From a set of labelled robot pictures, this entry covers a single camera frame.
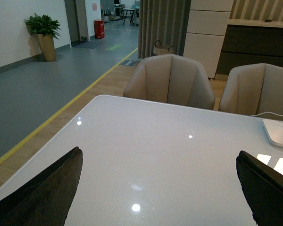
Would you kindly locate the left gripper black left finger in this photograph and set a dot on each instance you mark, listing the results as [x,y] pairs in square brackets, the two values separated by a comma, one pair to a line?
[45,200]

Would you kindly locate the beige chair right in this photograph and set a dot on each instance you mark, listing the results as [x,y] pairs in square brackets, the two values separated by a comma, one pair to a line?
[254,89]

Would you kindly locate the woven basket with handles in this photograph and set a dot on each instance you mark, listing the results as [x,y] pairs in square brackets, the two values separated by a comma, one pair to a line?
[161,49]

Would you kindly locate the beige chair left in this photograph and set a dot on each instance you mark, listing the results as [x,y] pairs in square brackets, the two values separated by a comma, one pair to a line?
[171,79]

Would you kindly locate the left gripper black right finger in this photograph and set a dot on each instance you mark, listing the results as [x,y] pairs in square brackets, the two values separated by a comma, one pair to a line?
[262,187]

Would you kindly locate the white lamp base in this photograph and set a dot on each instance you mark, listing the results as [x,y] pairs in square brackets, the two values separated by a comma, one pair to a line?
[274,131]

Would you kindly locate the red cabinet box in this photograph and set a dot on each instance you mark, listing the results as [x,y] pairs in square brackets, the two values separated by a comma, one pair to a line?
[99,29]

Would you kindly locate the beige chair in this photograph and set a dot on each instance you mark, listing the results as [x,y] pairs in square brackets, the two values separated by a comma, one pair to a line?
[254,89]
[171,79]

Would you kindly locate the dark sideboard counter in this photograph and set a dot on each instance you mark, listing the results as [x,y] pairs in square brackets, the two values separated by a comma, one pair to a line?
[245,45]

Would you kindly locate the green potted plant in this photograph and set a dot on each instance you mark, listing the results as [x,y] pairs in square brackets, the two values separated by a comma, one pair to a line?
[46,29]

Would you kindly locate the white drawer cabinet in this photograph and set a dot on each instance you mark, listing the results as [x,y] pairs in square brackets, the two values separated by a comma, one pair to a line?
[207,24]

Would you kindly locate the gray-beige curtain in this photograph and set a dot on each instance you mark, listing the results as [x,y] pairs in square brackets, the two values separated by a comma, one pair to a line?
[163,20]

